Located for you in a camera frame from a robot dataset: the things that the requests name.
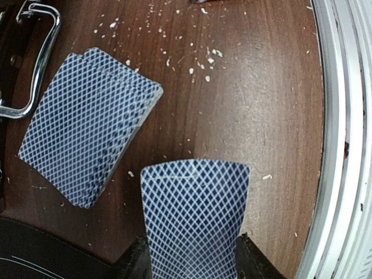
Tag grey card deck box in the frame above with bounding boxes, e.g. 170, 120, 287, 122
18, 48, 163, 209

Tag aluminium front rail base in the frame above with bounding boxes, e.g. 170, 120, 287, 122
296, 1, 371, 278

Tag round black poker mat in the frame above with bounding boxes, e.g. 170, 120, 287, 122
1, 217, 126, 278

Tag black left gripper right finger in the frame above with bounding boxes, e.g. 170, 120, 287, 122
235, 234, 285, 279

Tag black poker chip case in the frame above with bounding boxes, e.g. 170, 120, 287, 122
1, 1, 62, 211

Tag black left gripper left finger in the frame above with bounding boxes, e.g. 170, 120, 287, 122
112, 237, 152, 278

